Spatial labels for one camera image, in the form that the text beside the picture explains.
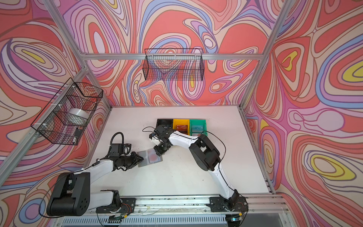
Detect grey card holder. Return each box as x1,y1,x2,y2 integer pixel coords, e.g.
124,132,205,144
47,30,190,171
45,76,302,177
137,148,163,167

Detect red card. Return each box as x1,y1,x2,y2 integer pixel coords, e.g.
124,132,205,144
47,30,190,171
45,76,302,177
175,125,189,135

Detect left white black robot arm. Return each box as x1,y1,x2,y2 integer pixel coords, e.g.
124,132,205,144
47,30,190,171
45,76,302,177
46,152,144,218

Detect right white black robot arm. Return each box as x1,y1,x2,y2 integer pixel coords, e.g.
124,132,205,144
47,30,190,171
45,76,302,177
149,125,240,211

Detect black plastic bin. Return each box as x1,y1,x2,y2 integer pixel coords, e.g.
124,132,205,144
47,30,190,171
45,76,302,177
156,118,174,129

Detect yellow plastic bin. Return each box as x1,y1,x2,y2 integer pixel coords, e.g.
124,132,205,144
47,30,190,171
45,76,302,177
173,119,190,135

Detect green plastic bin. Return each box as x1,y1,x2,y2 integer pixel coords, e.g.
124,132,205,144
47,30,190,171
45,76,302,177
189,119,208,136

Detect small black device in basket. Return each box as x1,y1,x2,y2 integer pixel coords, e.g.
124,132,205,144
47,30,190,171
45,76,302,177
74,128,82,140

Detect silver tape roll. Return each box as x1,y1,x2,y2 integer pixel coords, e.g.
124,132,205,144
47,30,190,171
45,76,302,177
66,108,89,126

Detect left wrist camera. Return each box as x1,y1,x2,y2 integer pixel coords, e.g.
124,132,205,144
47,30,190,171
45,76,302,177
109,143,132,157

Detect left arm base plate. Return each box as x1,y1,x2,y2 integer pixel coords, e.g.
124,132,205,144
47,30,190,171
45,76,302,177
96,197,136,215

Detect black wire basket back wall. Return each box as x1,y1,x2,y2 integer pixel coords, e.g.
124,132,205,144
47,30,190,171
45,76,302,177
142,48,205,81

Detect black wire basket wall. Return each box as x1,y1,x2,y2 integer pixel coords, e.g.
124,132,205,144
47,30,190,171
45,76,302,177
31,79,104,146
142,48,205,81

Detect black wire basket left wall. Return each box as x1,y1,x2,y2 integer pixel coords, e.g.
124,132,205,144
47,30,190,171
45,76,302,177
31,79,104,146

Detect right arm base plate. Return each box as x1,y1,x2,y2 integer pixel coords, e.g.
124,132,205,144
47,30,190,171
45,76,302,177
206,196,249,213

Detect aluminium front rail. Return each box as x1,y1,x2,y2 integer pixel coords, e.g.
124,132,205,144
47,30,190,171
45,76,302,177
83,194,289,216

